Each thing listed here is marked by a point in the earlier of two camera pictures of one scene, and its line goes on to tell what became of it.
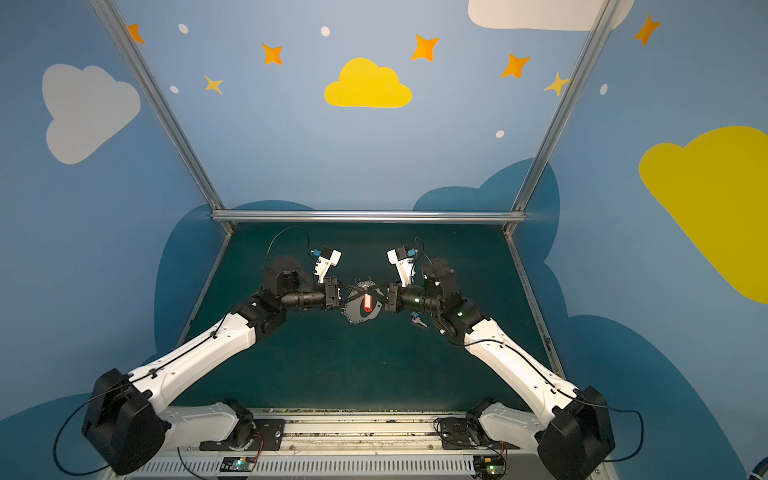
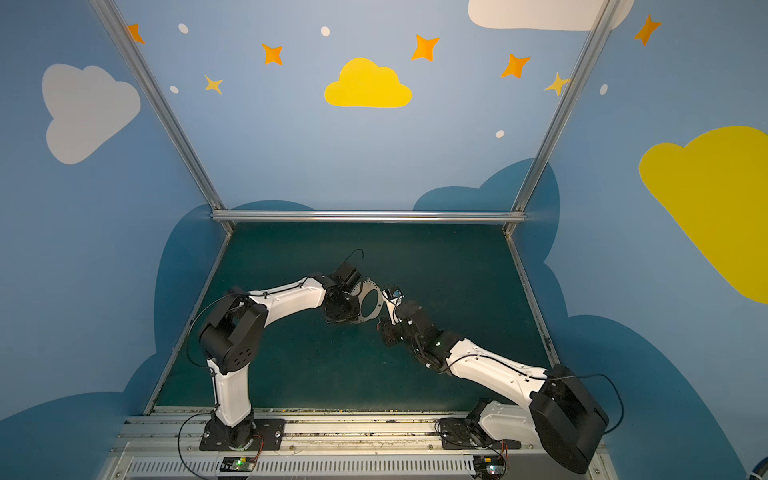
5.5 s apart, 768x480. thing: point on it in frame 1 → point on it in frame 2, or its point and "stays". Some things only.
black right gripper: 392,297 → 391,324
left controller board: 237,464 stays
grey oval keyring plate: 351,310 stays
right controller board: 488,467 stays
